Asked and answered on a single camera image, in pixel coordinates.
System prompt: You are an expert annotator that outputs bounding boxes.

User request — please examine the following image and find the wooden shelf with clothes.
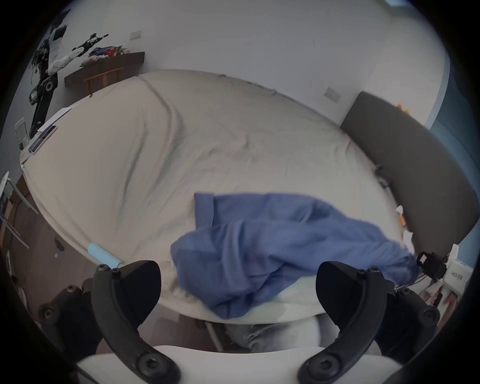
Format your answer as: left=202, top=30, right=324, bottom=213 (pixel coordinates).
left=64, top=45, right=146, bottom=95

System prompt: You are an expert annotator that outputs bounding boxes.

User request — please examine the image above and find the blue shirt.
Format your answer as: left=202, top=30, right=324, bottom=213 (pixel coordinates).
left=170, top=192, right=419, bottom=320

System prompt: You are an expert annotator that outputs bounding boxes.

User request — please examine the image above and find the light blue roll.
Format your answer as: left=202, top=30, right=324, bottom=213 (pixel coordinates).
left=87, top=242, right=123, bottom=268

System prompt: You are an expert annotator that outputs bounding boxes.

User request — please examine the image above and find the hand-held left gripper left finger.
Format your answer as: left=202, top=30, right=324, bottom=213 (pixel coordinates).
left=37, top=260, right=181, bottom=384

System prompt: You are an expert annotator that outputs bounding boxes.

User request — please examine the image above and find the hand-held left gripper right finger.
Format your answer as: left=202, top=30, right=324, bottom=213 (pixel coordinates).
left=298, top=261, right=441, bottom=384

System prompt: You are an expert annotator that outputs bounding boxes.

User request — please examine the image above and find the black device with cables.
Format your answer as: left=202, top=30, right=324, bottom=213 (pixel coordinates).
left=416, top=250, right=448, bottom=280

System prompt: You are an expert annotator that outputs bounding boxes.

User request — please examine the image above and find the bed with beige sheet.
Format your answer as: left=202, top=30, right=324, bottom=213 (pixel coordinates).
left=20, top=69, right=417, bottom=324

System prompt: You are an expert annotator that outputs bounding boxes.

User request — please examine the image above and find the white and black robot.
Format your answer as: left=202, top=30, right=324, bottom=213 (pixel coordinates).
left=28, top=33, right=109, bottom=139

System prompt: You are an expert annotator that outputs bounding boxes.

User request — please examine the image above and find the dark grey padded headboard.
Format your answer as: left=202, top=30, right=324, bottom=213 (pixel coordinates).
left=340, top=91, right=480, bottom=259

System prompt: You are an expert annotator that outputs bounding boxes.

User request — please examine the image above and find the white box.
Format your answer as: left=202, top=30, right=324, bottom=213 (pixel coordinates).
left=443, top=244, right=474, bottom=297

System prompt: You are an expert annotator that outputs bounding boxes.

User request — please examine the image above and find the table with papers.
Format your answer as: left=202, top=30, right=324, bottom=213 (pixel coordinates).
left=14, top=106, right=74, bottom=157

